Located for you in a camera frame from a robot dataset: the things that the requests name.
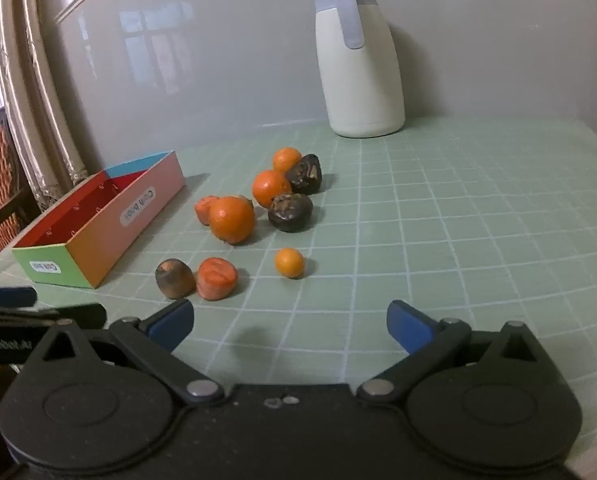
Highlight dark brown water chestnut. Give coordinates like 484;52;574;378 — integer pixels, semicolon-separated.
267;193;313;233
284;154;323;195

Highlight white thermos jug grey lid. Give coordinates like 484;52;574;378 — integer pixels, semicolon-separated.
313;0;407;138

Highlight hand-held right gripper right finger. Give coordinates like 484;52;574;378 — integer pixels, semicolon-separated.
357;300;554;404

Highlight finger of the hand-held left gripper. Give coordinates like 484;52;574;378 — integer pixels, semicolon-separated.
0;303;107;332
0;287;37;307

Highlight small orange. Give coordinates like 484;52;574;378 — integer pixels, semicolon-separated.
272;147;303;175
274;248;305;279

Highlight colourful cardboard box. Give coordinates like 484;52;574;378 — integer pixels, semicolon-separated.
11;150;186;290

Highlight beige satin curtain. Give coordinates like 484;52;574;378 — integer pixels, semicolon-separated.
0;0;89;211

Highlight brown root chunk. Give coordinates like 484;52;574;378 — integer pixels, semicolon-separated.
155;258;196;300

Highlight green grid table cover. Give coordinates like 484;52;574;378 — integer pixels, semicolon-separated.
0;117;597;480

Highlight large orange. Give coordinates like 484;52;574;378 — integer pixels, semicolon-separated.
208;196;256;245

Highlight medium orange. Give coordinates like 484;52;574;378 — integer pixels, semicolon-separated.
252;170;293;208

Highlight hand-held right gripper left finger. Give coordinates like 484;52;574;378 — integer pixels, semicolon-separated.
26;299;225;406

